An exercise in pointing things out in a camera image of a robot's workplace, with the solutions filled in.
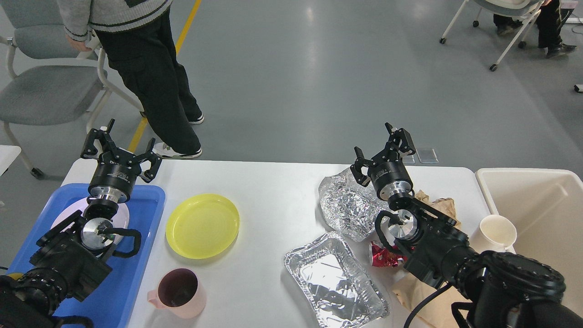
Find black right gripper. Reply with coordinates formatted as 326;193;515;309
350;122;416;201

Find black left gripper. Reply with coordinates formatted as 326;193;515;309
81;120;162;204

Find yellow plastic plate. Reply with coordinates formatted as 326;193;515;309
166;194;240;260

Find pink plastic mug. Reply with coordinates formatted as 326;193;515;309
147;268;207;319

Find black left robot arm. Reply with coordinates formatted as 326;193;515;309
1;120;162;328

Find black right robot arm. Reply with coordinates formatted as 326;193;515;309
350;123;583;328

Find crumpled aluminium foil sheet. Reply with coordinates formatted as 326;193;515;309
318;168;389;241

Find pink plastic plate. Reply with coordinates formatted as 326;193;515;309
50;198;130;251

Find crumpled brown paper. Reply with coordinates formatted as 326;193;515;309
414;190;462;230

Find crushed red can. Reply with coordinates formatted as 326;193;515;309
369;240;407;267

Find grey office chair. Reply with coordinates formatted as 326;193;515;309
0;0;146;179

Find small white side table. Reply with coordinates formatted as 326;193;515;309
0;145;21;175

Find standing person dark trousers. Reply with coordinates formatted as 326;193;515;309
57;0;204;159

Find brown paper bag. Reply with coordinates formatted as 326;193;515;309
392;273;470;328

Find white paper cup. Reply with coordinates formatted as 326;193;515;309
469;215;518;254

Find aluminium foil tray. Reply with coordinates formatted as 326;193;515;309
284;232;390;328

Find blue plastic tray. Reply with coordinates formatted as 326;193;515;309
6;183;166;328

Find blue yellow cup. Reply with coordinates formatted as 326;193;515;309
6;272;24;281

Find beige plastic bin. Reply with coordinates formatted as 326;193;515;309
476;168;583;315

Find white rolling chair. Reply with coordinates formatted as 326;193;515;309
439;0;554;72

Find seated person dark trousers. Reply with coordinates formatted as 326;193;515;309
493;0;577;59

